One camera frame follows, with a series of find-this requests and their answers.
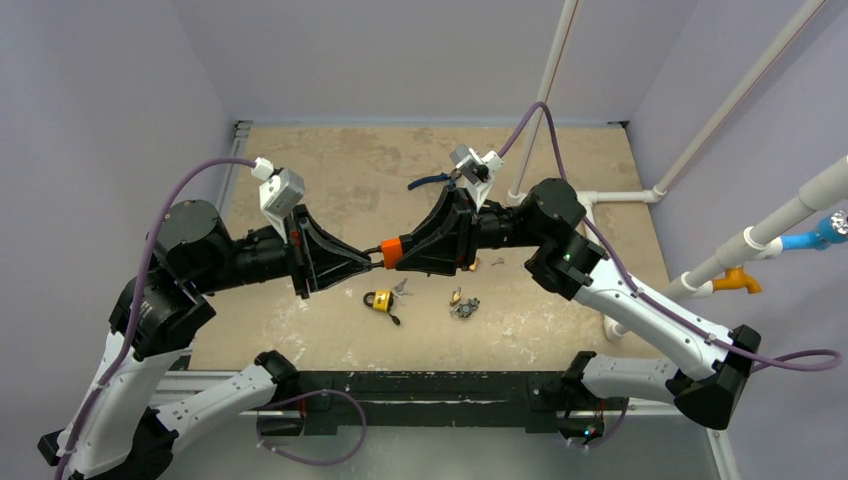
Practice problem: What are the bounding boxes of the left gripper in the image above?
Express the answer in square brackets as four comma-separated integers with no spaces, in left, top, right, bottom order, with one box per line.
[198,202,377,296]

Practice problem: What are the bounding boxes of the orange black padlock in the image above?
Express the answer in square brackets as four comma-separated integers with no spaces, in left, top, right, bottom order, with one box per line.
[364,237,404,270]

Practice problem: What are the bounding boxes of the yellow black padlock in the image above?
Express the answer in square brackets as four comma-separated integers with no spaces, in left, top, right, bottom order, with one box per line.
[362,278,412,326]

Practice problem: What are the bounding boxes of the long shackle brass padlock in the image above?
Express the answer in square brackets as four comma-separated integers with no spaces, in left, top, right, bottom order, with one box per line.
[449,287,462,306]

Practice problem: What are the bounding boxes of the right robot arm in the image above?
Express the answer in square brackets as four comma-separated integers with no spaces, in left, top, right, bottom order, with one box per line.
[381,178,761,430]

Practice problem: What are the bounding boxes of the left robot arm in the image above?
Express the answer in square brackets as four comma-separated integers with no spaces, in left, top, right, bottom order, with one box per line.
[38,200,372,479]

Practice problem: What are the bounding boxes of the orange tap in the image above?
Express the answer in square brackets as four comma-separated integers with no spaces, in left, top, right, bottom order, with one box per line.
[711,266,762,295]

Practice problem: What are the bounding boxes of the blue tap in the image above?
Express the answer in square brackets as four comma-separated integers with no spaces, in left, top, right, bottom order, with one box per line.
[780,209,847,251]

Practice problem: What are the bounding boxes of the grey insulated pipe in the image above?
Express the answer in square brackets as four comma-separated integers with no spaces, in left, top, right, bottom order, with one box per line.
[662,157,847,301]

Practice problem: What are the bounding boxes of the blue handled pliers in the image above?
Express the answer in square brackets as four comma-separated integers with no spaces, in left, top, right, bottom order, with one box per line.
[407,171,459,191]

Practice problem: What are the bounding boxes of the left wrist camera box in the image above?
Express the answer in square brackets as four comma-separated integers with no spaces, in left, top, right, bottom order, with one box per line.
[251,157,306,243]

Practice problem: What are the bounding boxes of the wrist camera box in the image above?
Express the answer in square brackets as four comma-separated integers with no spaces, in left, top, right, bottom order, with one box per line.
[251,157,306,243]
[450,145,503,211]

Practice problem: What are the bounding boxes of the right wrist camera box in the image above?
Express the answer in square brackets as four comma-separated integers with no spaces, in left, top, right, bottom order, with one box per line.
[450,145,503,211]

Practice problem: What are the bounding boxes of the white pvc pipe frame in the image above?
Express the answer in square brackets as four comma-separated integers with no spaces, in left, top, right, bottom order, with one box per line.
[506,0,829,342]

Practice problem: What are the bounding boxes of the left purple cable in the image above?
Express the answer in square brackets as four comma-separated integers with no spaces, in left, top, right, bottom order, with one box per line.
[52,157,260,480]

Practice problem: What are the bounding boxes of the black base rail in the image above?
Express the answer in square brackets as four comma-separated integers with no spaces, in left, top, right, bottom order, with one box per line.
[256,354,628,442]

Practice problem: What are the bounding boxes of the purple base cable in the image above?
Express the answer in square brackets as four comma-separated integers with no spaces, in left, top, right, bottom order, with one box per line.
[255,388,368,468]

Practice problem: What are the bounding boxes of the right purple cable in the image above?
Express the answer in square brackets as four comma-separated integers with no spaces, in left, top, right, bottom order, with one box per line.
[498,101,844,374]

